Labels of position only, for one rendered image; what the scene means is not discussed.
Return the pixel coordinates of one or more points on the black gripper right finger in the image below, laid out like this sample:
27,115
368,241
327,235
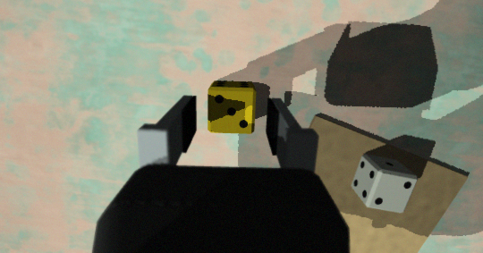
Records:
294,146

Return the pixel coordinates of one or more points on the grey die with black pips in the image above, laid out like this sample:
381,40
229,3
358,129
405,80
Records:
383,183

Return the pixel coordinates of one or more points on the tan square mat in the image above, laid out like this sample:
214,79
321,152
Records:
375,230

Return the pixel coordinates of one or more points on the yellow die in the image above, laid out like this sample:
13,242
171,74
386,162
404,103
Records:
231,107

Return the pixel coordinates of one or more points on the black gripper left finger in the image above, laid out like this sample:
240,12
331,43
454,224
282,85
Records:
165,141

